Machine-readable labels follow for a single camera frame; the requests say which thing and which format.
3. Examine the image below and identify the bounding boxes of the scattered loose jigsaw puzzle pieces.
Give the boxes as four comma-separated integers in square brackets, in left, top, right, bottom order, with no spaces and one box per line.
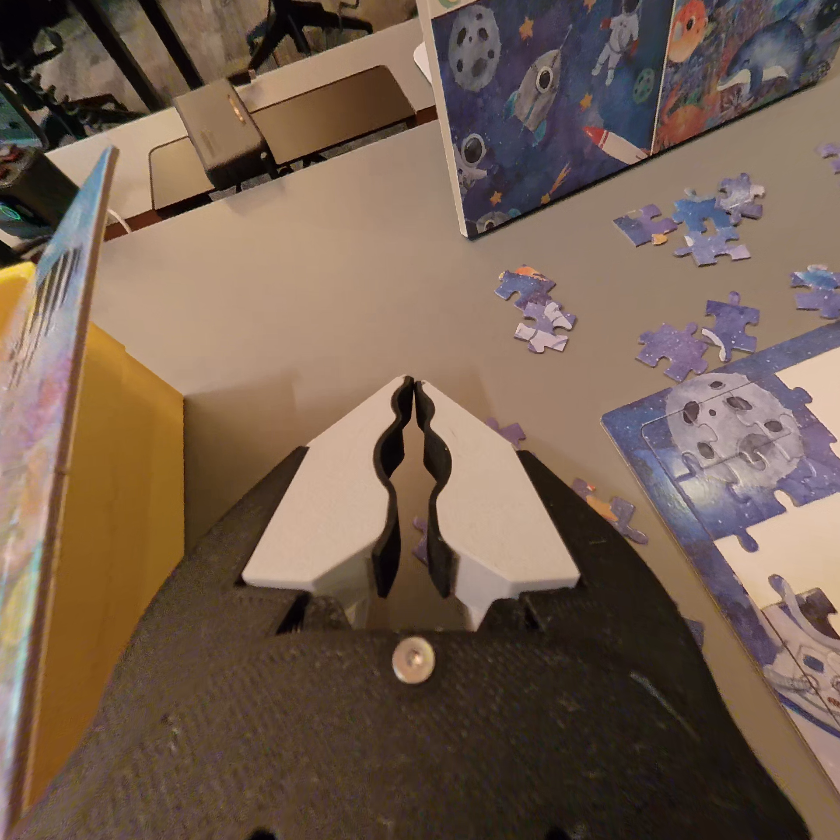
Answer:
[412,143,840,572]

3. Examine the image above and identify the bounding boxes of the joined spacecraft jigsaw puzzle pieces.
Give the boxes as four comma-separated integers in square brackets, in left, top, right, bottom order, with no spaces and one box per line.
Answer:
[760,574,840,726]

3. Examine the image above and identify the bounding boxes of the dark brown bench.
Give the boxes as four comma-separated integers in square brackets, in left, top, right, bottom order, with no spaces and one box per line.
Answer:
[147,64,418,219]

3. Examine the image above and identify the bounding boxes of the colourful printed puzzle board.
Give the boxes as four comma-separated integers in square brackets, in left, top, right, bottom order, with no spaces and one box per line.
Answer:
[0,146,120,829]

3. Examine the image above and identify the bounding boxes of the jigsaw puzzle frame tray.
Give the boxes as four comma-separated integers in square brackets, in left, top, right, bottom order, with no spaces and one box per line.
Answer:
[600,322,840,791]

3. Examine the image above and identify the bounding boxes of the black office chair base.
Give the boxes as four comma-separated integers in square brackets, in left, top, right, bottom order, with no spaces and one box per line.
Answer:
[246,0,375,74]

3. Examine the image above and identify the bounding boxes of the joined moon jigsaw puzzle pieces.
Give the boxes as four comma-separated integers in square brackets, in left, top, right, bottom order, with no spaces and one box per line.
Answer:
[642,369,840,551]

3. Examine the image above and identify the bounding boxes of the space print puzzle box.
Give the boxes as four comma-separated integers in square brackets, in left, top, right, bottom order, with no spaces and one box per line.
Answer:
[430,0,840,239]

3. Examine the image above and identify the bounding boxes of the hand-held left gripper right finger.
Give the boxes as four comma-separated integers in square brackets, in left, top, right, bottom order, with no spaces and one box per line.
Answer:
[415,379,582,632]

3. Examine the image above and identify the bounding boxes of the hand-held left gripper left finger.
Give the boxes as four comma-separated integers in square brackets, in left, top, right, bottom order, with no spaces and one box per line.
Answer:
[241,375,416,632]

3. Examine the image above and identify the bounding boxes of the black box device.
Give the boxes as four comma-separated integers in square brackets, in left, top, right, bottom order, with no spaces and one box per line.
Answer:
[173,79,278,193]

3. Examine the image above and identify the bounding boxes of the black device with green ring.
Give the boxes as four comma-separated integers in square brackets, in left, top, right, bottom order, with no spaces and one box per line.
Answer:
[0,146,81,249]

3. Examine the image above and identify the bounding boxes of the yellow storage box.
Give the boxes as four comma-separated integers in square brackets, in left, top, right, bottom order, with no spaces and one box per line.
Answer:
[0,261,186,809]

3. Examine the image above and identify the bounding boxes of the black tripod stand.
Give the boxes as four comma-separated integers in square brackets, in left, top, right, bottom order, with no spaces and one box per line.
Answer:
[71,0,206,114]

